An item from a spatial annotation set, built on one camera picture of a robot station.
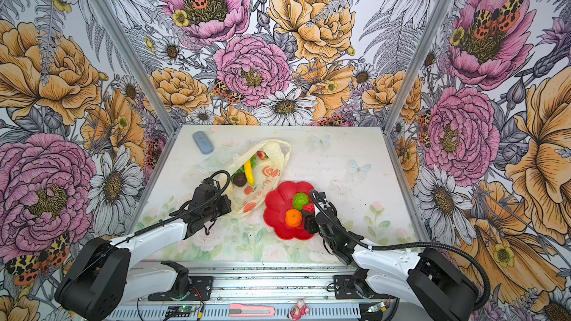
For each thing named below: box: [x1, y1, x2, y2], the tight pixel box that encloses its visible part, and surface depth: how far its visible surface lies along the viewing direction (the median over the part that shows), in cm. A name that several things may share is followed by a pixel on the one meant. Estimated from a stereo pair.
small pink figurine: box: [286, 297, 310, 321], surface depth 70 cm
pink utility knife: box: [228, 303, 276, 318], surface depth 71 cm
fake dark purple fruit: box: [233, 172, 248, 188], surface depth 101 cm
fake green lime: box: [292, 191, 310, 212], surface depth 91 cm
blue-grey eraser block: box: [192, 130, 215, 155], surface depth 116 cm
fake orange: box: [284, 208, 303, 228], surface depth 88 cm
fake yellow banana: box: [243, 159, 256, 187], surface depth 100 cm
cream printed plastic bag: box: [223, 139, 292, 217], surface depth 101 cm
